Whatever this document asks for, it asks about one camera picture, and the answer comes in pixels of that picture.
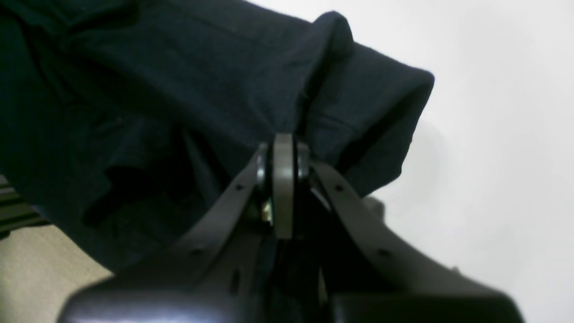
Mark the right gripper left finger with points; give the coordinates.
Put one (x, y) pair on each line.
(206, 276)

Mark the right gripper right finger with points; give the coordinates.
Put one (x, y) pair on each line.
(371, 274)

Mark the black T-shirt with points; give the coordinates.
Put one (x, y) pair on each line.
(122, 121)

